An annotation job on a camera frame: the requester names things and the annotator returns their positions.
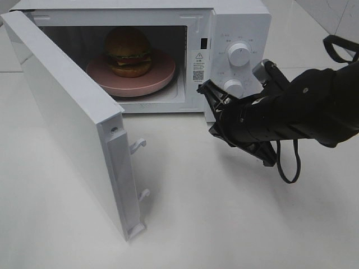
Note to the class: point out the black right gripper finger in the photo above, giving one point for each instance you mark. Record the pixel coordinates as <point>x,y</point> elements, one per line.
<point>217,98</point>
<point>263,151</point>

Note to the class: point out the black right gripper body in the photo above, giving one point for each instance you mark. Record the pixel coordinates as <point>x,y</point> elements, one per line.
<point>246,121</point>

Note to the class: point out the white timer knob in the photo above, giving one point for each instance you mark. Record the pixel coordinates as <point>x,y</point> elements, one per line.
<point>234,87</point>

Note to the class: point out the pink round plate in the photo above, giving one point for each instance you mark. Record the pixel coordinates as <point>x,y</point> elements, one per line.
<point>157,77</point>

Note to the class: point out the toy hamburger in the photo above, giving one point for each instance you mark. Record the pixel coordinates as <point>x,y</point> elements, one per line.
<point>128,52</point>

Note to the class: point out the white microwave door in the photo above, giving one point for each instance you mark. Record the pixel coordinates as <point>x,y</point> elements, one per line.
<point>84,120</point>

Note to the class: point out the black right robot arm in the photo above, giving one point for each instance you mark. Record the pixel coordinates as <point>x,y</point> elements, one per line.
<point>318,104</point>

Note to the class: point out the white warning label sticker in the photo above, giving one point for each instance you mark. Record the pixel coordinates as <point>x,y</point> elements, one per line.
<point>198,65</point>

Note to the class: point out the upper white power knob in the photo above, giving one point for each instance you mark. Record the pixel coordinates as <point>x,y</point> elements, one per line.
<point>239,53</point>

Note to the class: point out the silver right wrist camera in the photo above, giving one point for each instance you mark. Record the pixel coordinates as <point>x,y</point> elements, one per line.
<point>265,71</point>

